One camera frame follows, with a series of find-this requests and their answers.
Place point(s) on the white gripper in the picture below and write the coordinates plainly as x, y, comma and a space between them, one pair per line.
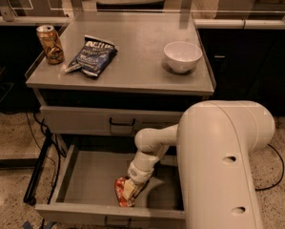
137, 173

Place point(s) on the red coke can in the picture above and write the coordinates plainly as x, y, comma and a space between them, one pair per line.
118, 188

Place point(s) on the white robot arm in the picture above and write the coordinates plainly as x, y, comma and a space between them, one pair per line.
213, 140

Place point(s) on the open middle drawer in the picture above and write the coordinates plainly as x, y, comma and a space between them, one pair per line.
85, 193

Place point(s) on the closed top drawer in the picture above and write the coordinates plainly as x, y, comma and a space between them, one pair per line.
100, 121

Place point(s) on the grey drawer cabinet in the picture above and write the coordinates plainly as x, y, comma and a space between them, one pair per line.
136, 79

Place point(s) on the gold brown soda can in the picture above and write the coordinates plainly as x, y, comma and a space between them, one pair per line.
50, 43

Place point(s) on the blue chip bag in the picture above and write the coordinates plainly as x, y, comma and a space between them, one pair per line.
95, 55

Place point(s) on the white bowl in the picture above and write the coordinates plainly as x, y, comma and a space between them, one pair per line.
182, 56

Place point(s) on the black table leg frame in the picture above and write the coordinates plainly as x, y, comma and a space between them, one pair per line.
25, 163

